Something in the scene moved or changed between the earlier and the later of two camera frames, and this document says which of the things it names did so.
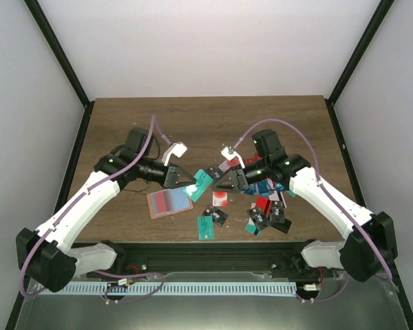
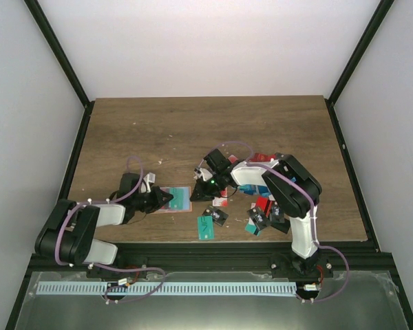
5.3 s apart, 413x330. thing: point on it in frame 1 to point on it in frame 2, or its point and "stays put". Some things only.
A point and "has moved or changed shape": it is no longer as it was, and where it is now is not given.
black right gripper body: [243, 183] to [216, 186]
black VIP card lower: [219, 217] stays put
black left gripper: [171, 177] to [159, 194]
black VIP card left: [259, 218] stays put
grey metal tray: [372, 304] stays put
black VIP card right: [277, 212] stays put
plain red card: [261, 201] stays put
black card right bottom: [284, 227] stays put
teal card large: [203, 182] has moved or changed shape
